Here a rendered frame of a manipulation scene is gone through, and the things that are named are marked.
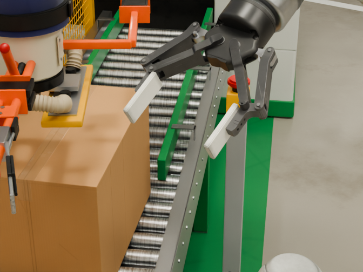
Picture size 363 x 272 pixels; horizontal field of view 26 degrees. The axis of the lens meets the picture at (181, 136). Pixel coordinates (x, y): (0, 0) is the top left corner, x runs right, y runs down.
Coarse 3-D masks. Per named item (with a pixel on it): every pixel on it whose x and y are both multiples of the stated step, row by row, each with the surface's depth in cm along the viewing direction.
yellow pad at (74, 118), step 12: (72, 72) 207; (84, 72) 212; (84, 84) 206; (72, 96) 199; (84, 96) 200; (72, 108) 193; (84, 108) 195; (48, 120) 189; (60, 120) 189; (72, 120) 189
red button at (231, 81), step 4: (232, 76) 242; (228, 80) 240; (232, 80) 239; (248, 80) 240; (228, 84) 240; (232, 84) 238; (248, 84) 239; (232, 88) 241; (236, 88) 239; (236, 92) 241
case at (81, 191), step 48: (96, 96) 250; (48, 144) 223; (96, 144) 223; (144, 144) 256; (0, 192) 210; (48, 192) 207; (96, 192) 204; (144, 192) 263; (0, 240) 218; (48, 240) 215; (96, 240) 211
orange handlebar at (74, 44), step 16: (64, 48) 201; (80, 48) 201; (96, 48) 201; (112, 48) 201; (128, 48) 201; (16, 64) 189; (32, 64) 189; (0, 112) 164; (16, 112) 167; (0, 160) 150
